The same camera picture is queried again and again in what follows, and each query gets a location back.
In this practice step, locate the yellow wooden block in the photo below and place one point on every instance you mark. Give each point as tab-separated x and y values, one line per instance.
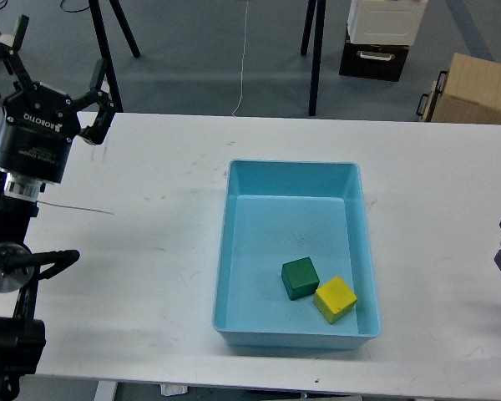
334	299

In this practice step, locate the black left stand legs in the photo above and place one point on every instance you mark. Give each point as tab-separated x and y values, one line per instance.
104	49

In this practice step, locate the black stand legs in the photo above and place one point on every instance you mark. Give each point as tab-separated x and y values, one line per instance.
314	26
104	49

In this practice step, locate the white storage box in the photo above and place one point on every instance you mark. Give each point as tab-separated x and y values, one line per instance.
385	22

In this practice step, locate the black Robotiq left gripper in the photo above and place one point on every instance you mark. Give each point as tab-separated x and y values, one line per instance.
33	133

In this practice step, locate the black storage box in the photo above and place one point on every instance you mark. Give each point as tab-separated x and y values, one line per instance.
371	61

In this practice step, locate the light wooden cabinet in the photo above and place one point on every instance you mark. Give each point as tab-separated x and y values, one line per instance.
468	92

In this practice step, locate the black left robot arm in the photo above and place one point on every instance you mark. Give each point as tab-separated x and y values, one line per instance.
22	336

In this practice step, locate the green wooden block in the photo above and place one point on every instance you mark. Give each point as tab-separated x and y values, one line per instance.
299	278

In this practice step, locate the light blue plastic box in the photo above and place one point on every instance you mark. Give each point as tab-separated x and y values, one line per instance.
281	211

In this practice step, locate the black right stand legs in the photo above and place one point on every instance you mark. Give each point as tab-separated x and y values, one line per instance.
314	26

